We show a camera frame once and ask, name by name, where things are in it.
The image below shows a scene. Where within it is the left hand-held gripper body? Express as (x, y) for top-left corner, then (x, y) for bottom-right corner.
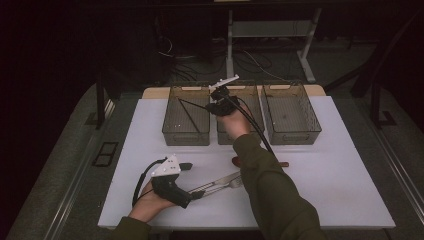
(149, 153), (194, 210)

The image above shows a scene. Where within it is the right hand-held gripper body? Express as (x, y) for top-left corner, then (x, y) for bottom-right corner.
(205, 74), (241, 118)

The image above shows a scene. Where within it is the black chopstick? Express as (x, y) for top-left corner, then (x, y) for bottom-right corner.
(179, 98), (214, 110)
(178, 98), (202, 134)

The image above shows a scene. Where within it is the clear grey plastic bin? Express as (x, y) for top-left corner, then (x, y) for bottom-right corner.
(261, 81), (323, 146)
(215, 82), (266, 146)
(161, 83), (212, 147)

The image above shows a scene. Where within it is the brown wooden spoon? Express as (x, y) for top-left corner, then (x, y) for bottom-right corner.
(231, 155), (290, 169)

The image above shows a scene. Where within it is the person's right hand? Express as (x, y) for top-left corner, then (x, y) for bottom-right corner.
(215, 108), (252, 141)

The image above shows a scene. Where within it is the person's left hand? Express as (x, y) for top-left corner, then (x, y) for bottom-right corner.
(129, 179), (176, 224)

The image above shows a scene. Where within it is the silver fork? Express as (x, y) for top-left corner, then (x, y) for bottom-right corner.
(191, 178), (244, 201)

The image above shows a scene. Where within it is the white table mat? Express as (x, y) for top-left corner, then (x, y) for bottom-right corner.
(97, 95), (397, 230)

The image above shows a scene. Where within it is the black metal stand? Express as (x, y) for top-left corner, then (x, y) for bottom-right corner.
(349, 9), (424, 130)

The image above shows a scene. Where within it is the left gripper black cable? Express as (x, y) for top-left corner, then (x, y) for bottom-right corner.
(131, 157), (168, 208)

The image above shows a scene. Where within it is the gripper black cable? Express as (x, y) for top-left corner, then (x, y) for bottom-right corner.
(131, 157), (168, 208)
(228, 96), (278, 159)

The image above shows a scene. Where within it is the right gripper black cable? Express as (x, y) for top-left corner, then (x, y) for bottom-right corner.
(228, 96), (278, 159)

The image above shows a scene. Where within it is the tangle of floor cables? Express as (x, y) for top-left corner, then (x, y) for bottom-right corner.
(156, 33), (288, 83)

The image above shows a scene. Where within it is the black floor outlet frame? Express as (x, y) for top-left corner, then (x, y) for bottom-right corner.
(92, 141), (120, 168)

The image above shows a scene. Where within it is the white metal desk frame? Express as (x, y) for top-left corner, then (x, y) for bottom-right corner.
(225, 8), (323, 84)

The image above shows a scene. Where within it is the metal floor rail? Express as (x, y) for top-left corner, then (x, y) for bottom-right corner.
(358, 99), (424, 214)
(43, 99), (116, 240)

